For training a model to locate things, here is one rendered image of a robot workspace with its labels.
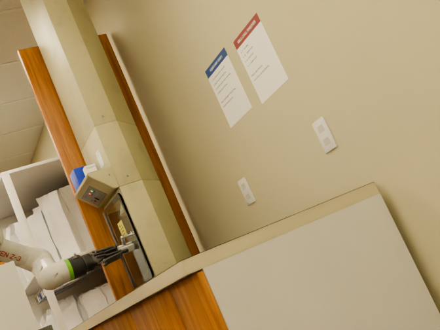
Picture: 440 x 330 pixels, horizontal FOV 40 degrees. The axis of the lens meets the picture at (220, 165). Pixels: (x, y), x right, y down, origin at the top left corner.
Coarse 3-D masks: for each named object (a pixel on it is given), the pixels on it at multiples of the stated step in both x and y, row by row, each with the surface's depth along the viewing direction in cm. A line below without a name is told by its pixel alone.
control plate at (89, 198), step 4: (88, 188) 275; (92, 188) 274; (88, 192) 280; (92, 192) 278; (96, 192) 277; (100, 192) 275; (84, 196) 285; (88, 196) 284; (92, 196) 282; (96, 196) 281; (100, 196) 279; (104, 196) 278; (88, 200) 288; (92, 200) 287; (96, 200) 285; (100, 200) 284; (96, 204) 289
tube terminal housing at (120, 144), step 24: (96, 144) 277; (120, 144) 275; (120, 168) 271; (144, 168) 281; (120, 192) 268; (144, 192) 271; (144, 216) 267; (168, 216) 281; (144, 240) 263; (168, 240) 269; (168, 264) 264
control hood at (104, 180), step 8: (104, 168) 268; (88, 176) 264; (96, 176) 265; (104, 176) 266; (112, 176) 268; (88, 184) 271; (96, 184) 269; (104, 184) 266; (112, 184) 267; (80, 192) 283; (104, 192) 274; (112, 192) 273; (104, 200) 283
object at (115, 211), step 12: (120, 204) 269; (108, 216) 289; (120, 216) 273; (132, 228) 264; (120, 240) 283; (132, 240) 269; (132, 252) 274; (144, 252) 262; (132, 264) 278; (144, 264) 265; (132, 276) 283; (144, 276) 269
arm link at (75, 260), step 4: (76, 256) 255; (80, 256) 256; (72, 260) 254; (76, 260) 254; (80, 260) 254; (72, 264) 252; (76, 264) 253; (80, 264) 253; (84, 264) 256; (76, 268) 252; (80, 268) 253; (84, 268) 254; (76, 272) 252; (80, 272) 253; (84, 272) 255; (76, 276) 253; (80, 276) 255
